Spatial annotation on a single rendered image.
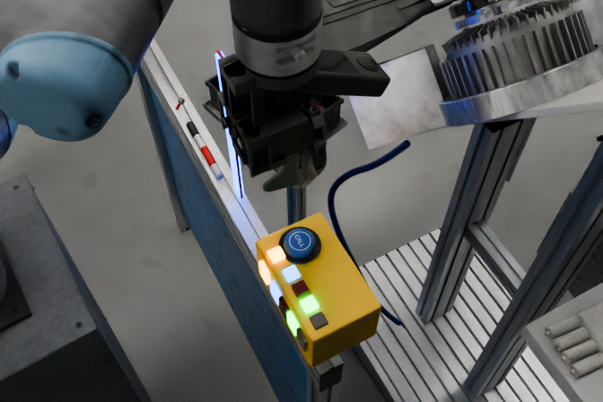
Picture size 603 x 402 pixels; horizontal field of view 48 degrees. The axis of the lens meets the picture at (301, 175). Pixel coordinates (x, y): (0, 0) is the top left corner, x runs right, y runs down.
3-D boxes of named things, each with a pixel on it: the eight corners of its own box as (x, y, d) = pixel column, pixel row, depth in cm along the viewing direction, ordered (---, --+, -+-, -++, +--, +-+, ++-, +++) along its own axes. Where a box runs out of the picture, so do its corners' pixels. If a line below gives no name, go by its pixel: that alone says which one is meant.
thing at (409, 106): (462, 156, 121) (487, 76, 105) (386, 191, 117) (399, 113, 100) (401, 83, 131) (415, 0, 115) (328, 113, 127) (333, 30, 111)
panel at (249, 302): (313, 463, 163) (319, 363, 110) (310, 465, 163) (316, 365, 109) (183, 209, 205) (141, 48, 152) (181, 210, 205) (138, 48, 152)
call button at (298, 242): (320, 252, 89) (320, 245, 87) (293, 265, 88) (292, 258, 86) (306, 229, 91) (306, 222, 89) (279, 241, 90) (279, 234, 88)
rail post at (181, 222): (193, 228, 216) (148, 45, 152) (181, 232, 215) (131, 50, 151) (188, 218, 218) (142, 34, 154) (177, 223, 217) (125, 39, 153)
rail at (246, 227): (341, 381, 108) (344, 362, 101) (318, 393, 107) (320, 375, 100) (142, 34, 154) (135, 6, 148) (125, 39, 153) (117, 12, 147)
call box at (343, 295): (376, 339, 92) (383, 305, 84) (310, 373, 89) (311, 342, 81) (318, 248, 100) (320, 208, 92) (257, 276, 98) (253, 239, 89)
